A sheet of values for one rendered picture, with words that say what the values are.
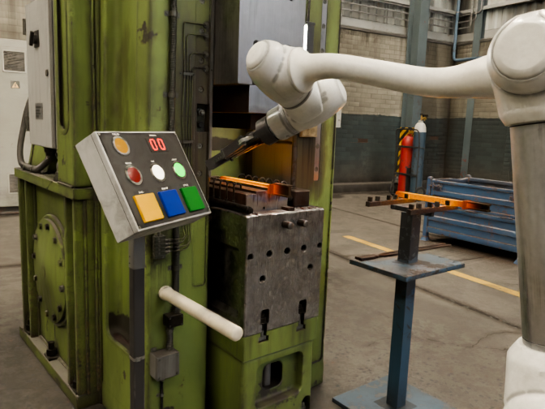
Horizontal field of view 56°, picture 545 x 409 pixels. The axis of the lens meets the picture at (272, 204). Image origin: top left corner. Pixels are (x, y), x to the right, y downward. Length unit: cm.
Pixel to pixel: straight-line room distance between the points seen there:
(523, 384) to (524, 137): 40
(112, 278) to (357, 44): 813
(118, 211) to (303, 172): 106
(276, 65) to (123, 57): 104
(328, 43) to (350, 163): 752
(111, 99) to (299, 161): 80
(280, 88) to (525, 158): 55
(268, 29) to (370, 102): 814
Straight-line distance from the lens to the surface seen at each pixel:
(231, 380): 207
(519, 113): 92
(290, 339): 208
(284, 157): 221
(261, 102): 186
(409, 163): 938
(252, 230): 181
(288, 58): 118
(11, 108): 699
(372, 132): 1003
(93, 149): 138
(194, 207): 151
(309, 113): 129
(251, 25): 185
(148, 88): 179
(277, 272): 193
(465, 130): 1114
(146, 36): 182
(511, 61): 88
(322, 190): 231
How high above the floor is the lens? 124
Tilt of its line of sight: 9 degrees down
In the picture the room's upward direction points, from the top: 2 degrees clockwise
